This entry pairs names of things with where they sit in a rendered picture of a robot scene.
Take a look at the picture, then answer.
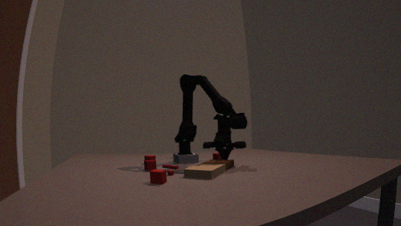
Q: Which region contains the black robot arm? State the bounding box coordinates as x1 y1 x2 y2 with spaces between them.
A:
175 74 247 155

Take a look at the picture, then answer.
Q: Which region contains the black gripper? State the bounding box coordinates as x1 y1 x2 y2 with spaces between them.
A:
203 129 247 160

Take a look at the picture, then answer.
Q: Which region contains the red square block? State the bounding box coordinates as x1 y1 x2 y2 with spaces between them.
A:
144 160 157 171
213 153 222 160
150 169 167 184
145 155 156 161

